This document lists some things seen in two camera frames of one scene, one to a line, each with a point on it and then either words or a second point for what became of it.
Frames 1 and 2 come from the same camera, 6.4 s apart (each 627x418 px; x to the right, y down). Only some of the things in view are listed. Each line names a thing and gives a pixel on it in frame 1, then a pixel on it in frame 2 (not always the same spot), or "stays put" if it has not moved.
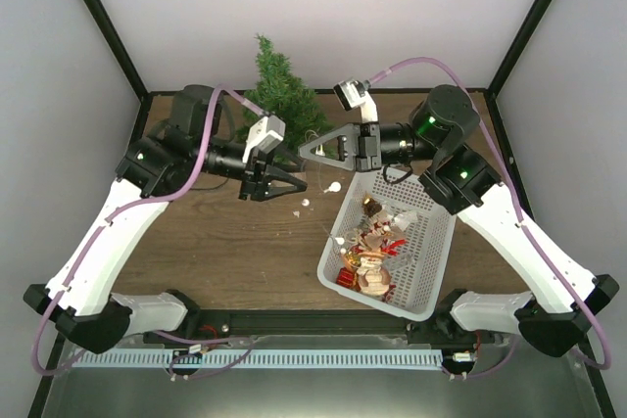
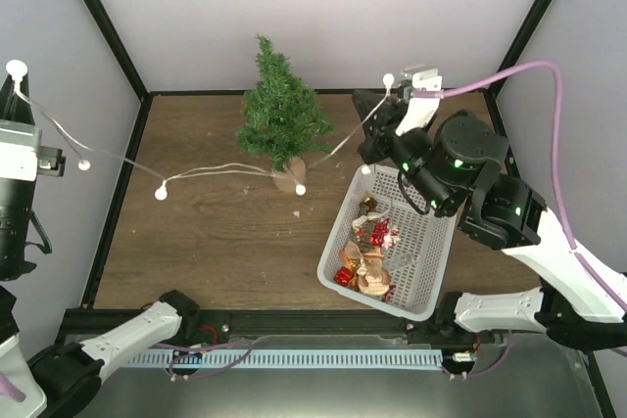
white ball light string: [335, 186] to [298, 179]
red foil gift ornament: [345, 277] stays put
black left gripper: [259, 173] to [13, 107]
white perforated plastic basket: [392, 244] stays put
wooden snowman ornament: [373, 278] stays put
